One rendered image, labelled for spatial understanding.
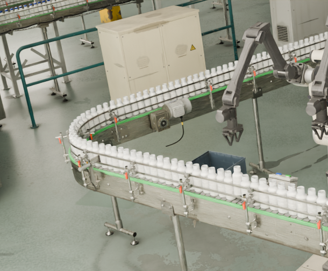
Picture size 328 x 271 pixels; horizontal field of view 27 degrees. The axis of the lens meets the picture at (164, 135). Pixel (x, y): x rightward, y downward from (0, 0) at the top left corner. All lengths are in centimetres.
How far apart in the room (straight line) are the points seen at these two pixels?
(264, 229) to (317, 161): 291
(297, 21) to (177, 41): 227
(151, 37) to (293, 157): 232
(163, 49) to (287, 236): 471
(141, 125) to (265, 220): 200
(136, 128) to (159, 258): 104
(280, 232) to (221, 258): 158
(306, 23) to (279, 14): 40
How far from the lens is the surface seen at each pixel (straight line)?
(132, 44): 781
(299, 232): 359
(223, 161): 458
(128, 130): 536
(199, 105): 565
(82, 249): 566
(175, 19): 804
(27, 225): 628
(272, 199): 362
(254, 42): 365
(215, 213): 390
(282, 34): 989
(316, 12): 997
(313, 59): 389
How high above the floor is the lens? 275
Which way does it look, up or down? 21 degrees down
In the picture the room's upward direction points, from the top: 9 degrees counter-clockwise
